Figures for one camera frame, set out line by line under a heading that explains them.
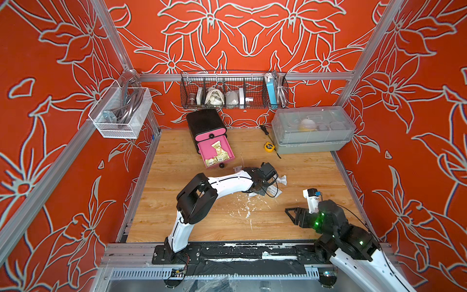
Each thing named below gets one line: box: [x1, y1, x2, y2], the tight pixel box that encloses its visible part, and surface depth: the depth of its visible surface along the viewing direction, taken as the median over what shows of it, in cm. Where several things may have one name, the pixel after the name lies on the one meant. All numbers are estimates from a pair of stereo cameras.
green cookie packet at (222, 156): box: [215, 149, 230, 163], surface depth 102 cm
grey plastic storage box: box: [271, 105, 357, 154], surface depth 100 cm
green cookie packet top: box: [211, 139, 225, 155], surface depth 102 cm
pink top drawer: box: [194, 128, 227, 142], surface depth 99 cm
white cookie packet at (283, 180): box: [276, 174, 288, 186], surface depth 95 cm
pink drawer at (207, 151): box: [197, 135, 235, 170], surface depth 102 cm
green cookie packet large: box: [204, 156, 219, 167], surface depth 99 cm
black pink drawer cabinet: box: [186, 108, 235, 167], surface depth 102 cm
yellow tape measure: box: [264, 141, 275, 153], surface depth 110 cm
